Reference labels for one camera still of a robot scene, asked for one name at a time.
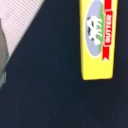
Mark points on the yellow butter box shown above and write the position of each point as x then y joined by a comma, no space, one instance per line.
97,38

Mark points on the light blue milk carton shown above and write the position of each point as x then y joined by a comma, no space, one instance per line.
3,56

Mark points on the white woven placemat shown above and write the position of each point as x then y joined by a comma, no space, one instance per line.
16,16

